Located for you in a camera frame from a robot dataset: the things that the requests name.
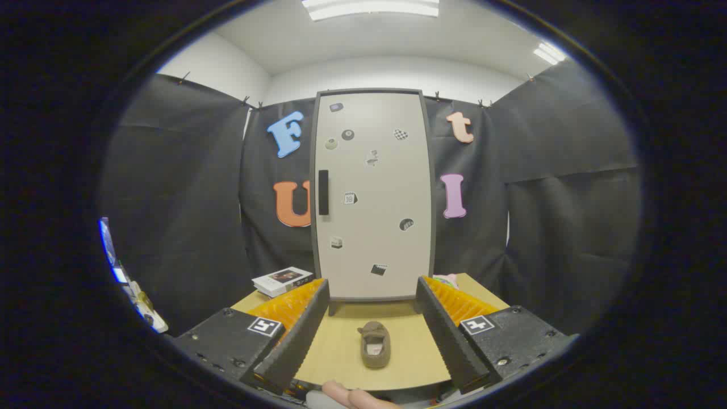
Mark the brown fuzzy shoe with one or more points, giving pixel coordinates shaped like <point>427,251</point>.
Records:
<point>375,347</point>

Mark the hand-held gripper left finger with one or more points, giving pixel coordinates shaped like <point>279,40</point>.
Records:
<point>295,341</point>

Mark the white book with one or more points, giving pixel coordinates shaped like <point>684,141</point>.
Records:
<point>282,278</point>

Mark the grey shoe cabinet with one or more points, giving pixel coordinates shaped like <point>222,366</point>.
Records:
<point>434,199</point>

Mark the black backdrop cloth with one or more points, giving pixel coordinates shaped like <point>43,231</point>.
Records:
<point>187,199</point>

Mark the small ceiling light panel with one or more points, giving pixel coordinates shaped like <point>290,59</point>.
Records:
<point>548,54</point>

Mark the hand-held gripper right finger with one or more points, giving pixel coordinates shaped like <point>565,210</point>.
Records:
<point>448,341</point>

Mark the long ceiling light panel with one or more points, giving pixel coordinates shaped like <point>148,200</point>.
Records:
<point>369,7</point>

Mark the pink plush toy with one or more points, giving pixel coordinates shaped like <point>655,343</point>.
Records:
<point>446,279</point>

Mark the white side table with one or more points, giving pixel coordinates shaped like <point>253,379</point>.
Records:
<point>142,304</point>

